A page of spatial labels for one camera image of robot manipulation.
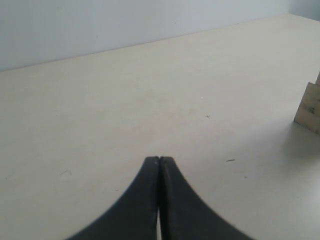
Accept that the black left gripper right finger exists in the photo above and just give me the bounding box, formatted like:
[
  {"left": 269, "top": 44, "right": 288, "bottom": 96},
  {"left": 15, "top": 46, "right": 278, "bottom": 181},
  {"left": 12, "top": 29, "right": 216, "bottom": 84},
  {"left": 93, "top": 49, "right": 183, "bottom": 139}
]
[{"left": 158, "top": 156, "right": 251, "bottom": 240}]

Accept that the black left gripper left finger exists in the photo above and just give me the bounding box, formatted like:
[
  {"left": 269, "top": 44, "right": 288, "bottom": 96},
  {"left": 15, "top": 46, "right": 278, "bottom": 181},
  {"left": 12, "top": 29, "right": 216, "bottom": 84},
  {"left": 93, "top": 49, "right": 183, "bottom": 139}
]
[{"left": 70, "top": 156, "right": 160, "bottom": 240}]

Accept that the largest wooden cube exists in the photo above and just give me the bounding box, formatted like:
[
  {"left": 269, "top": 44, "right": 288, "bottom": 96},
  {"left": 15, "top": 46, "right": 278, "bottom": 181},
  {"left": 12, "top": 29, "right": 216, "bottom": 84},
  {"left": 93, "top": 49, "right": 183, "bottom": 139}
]
[{"left": 294, "top": 82, "right": 320, "bottom": 135}]

